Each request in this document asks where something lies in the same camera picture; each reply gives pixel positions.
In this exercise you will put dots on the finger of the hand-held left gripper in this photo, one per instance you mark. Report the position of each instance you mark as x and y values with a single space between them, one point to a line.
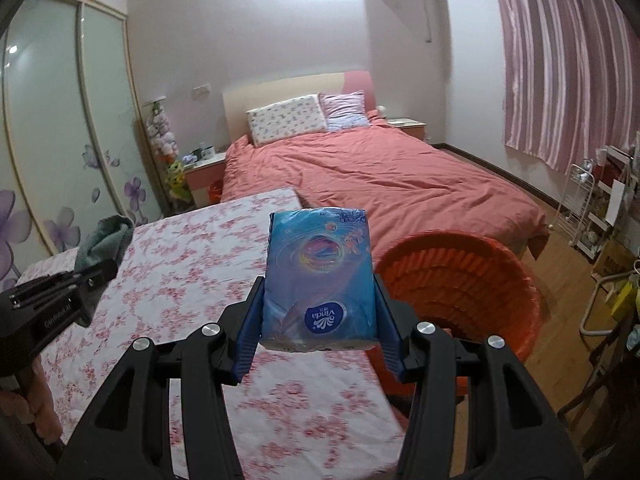
100 275

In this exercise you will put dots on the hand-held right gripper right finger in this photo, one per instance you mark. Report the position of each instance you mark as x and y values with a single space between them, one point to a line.
391 337

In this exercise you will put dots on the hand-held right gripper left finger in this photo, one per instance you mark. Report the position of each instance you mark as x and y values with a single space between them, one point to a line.
247 342

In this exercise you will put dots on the green towel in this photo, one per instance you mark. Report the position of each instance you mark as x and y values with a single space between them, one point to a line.
107 240

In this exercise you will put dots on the orange woven plastic basket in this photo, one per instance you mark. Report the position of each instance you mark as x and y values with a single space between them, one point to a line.
465 280

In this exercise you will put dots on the blue tissue pack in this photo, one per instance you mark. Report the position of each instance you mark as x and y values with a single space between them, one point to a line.
320 270

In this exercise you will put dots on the table with floral tablecloth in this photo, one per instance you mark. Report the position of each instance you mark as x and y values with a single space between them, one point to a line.
200 250

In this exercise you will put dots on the yellow green plush toy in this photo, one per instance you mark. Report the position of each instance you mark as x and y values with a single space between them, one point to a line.
177 180

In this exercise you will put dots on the small orange bin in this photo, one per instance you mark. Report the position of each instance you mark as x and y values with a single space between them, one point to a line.
215 192

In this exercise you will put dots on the wardrobe with flower-print glass doors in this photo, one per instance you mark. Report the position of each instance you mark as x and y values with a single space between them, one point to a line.
65 135

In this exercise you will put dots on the pink and white nightstand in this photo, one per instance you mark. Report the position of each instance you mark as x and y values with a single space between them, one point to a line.
407 127
205 175

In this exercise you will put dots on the bed with pink cover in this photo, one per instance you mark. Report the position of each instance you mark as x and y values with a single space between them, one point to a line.
390 180

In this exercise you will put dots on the plush flower bouquet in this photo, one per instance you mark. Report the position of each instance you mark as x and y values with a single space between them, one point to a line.
162 130

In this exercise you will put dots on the dark wooden chair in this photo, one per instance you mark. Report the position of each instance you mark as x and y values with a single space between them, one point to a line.
600 375

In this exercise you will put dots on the white floral pillow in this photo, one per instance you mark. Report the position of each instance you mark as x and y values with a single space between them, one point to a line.
287 120

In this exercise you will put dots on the pink striped pillow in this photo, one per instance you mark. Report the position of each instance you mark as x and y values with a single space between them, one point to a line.
345 110

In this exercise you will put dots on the yellow cardboard box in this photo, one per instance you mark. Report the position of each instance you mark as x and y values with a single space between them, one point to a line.
610 260

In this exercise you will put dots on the cream and pink headboard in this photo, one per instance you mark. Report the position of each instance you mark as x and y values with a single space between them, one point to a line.
290 90

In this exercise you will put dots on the white shelf cart with items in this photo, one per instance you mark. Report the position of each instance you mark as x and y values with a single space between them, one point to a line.
610 200

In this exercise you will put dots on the white pipe cover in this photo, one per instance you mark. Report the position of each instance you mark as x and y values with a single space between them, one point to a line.
434 12

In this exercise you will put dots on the pink striped curtain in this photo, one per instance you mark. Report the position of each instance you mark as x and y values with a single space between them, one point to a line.
570 60

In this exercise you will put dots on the white metal tube frame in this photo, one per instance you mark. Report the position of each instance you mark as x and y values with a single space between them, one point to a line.
592 310

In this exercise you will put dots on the white wall switch panel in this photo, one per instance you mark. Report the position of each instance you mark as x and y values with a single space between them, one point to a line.
200 90

